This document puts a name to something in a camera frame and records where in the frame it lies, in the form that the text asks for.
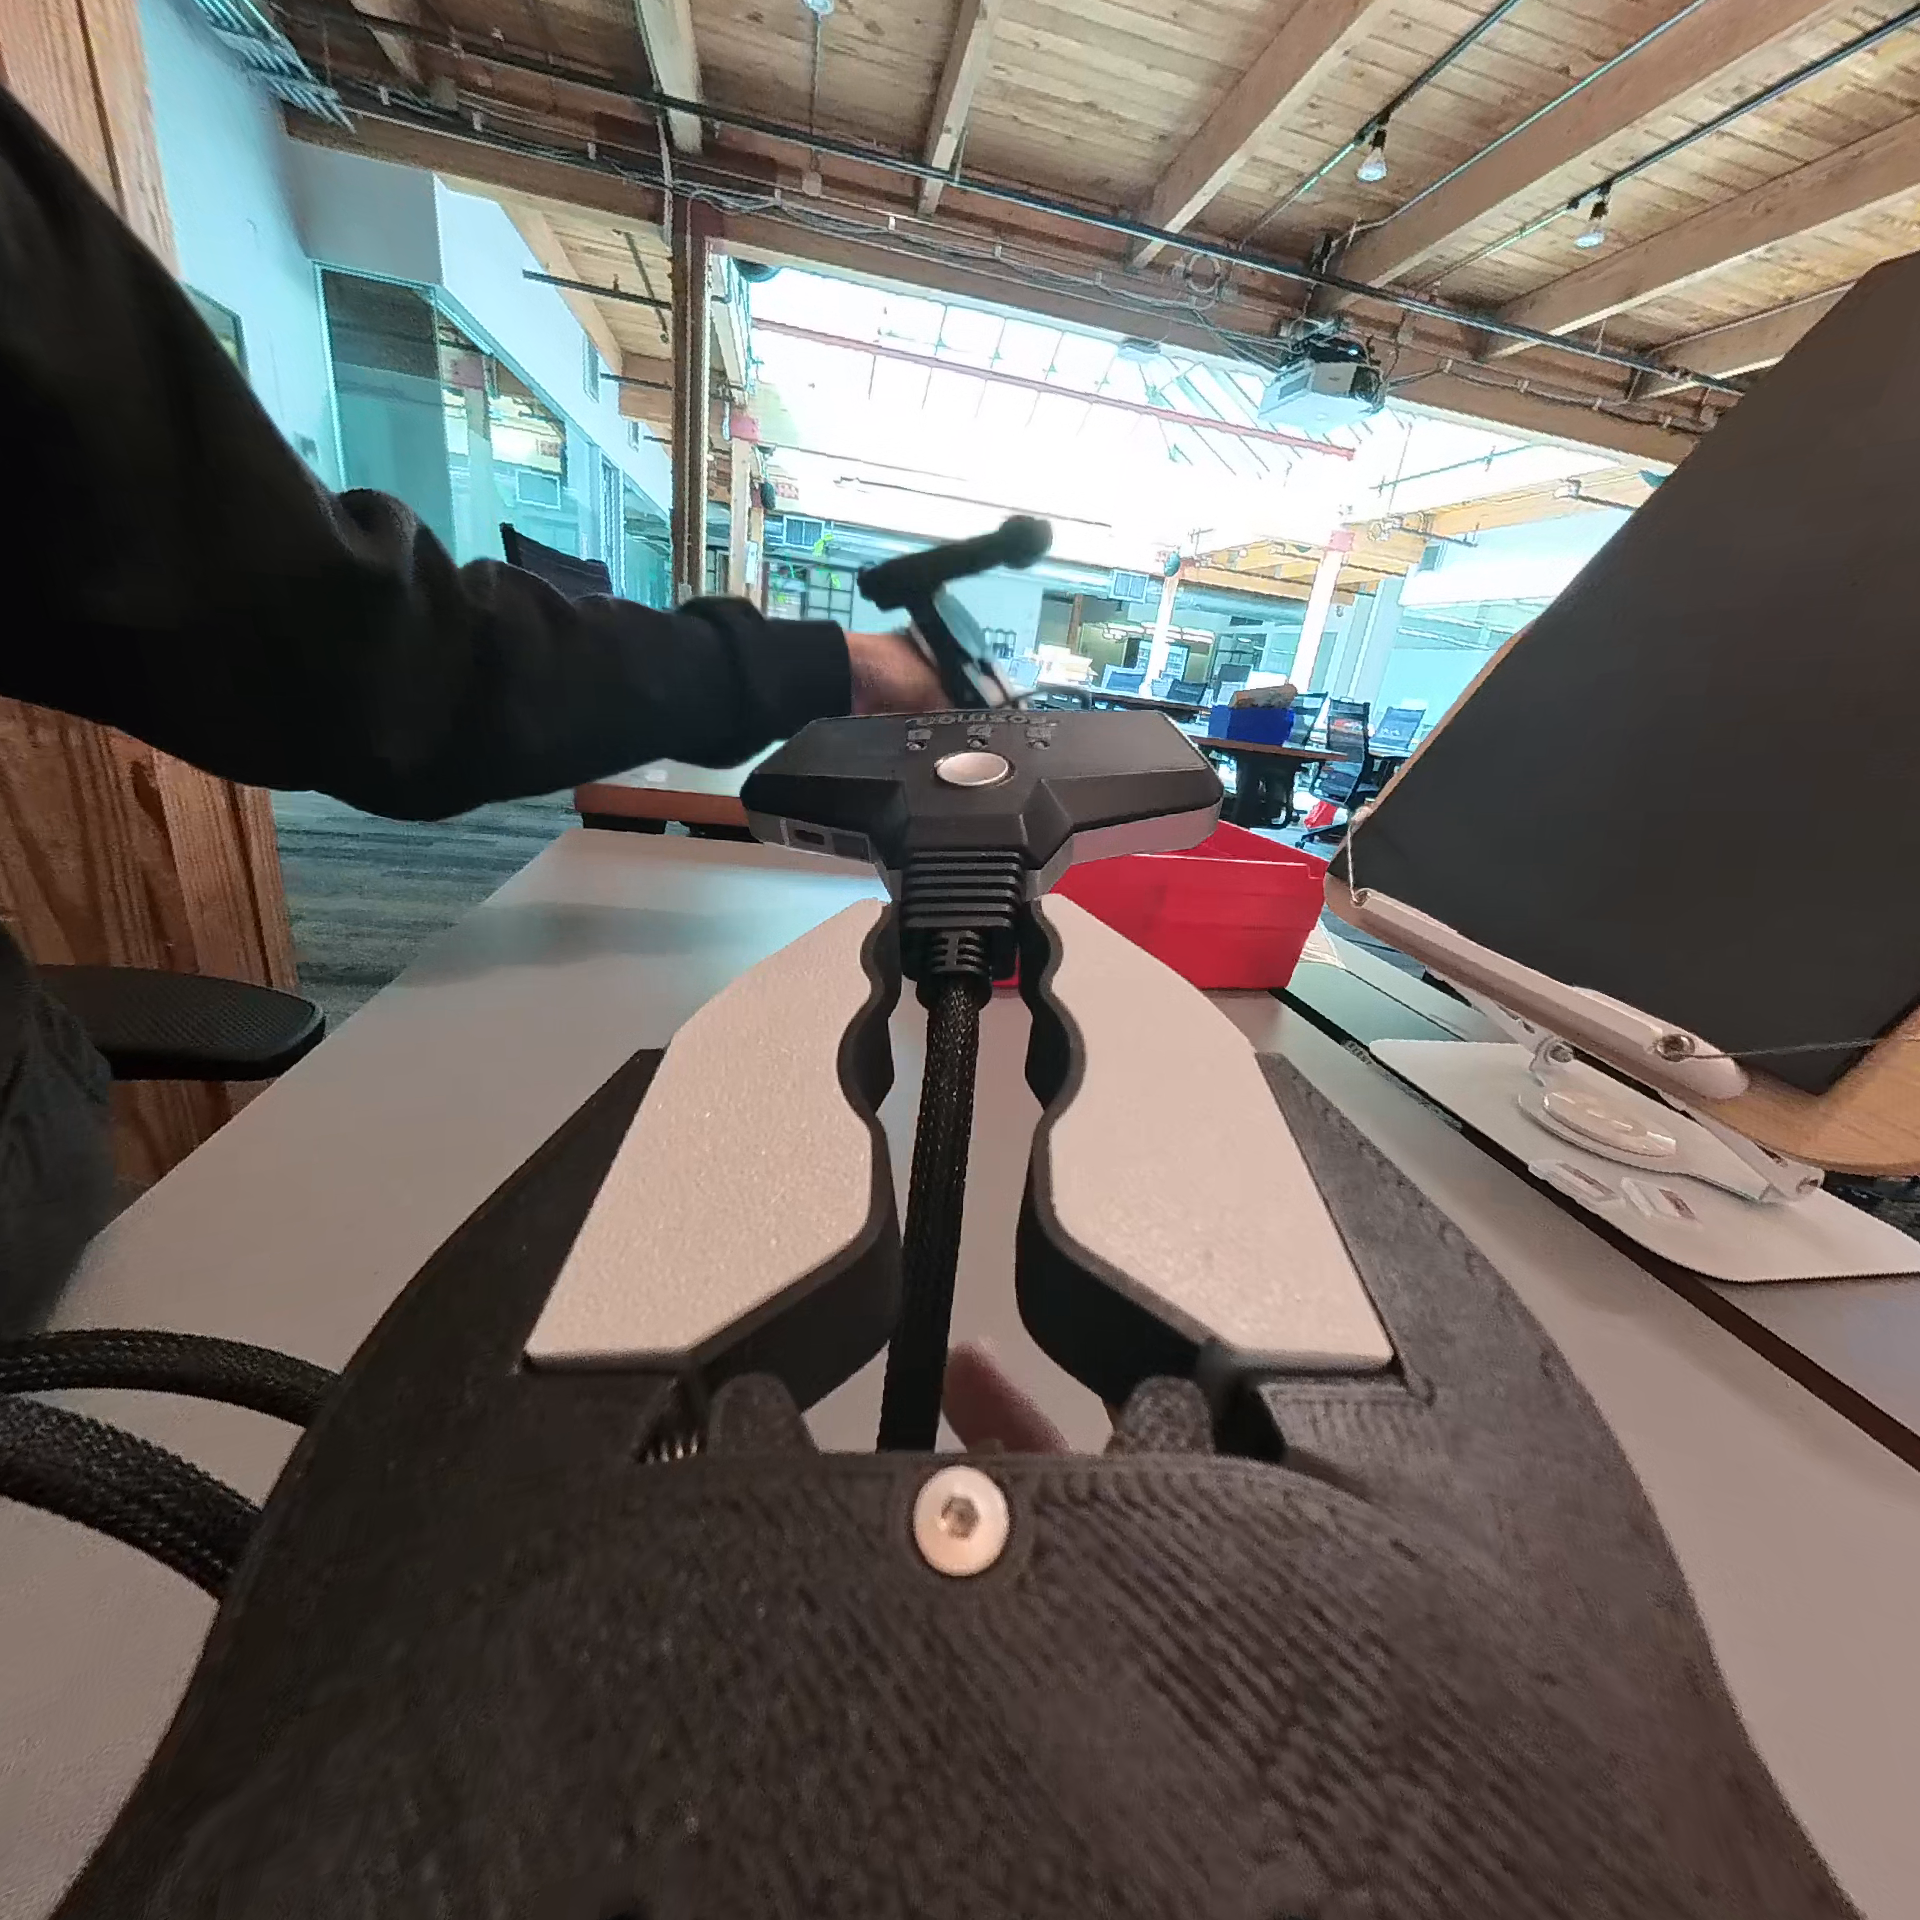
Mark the person's right hand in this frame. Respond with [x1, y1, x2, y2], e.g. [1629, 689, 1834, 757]
[945, 1341, 1073, 1453]

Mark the person's left forearm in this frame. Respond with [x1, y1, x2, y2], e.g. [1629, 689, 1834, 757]
[269, 488, 860, 826]

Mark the black tablet with wooden frame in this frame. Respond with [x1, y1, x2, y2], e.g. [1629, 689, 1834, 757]
[1327, 251, 1920, 1182]

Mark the person in black sweatshirt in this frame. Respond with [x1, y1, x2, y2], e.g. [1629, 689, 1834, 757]
[0, 90, 393, 1340]

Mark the grey desk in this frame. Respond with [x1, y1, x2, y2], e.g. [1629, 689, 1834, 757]
[0, 822, 1920, 1920]
[1282, 901, 1920, 1470]

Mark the person's left hand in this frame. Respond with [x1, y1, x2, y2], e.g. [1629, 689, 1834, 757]
[843, 632, 945, 715]

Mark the black chair armrest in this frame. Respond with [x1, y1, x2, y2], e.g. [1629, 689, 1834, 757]
[29, 965, 326, 1083]

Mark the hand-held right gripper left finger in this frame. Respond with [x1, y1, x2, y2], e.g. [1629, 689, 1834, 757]
[526, 896, 913, 1412]

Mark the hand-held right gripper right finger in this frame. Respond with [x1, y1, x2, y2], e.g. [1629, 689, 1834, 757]
[1017, 891, 1402, 1419]

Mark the black braided cable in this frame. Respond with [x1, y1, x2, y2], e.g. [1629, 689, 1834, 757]
[0, 972, 987, 1595]

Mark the red plastic bin with tools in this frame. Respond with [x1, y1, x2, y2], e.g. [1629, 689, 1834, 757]
[1036, 820, 1330, 992]

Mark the white tablet stand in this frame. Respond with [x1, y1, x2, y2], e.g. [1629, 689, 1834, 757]
[1327, 877, 1920, 1286]

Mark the white ceiling projector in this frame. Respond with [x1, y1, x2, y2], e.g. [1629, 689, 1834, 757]
[1257, 333, 1391, 432]

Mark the wooden post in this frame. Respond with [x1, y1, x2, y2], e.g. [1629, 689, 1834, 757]
[0, 0, 299, 1190]

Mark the black mesh chair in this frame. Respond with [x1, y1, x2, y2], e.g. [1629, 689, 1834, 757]
[499, 522, 618, 606]

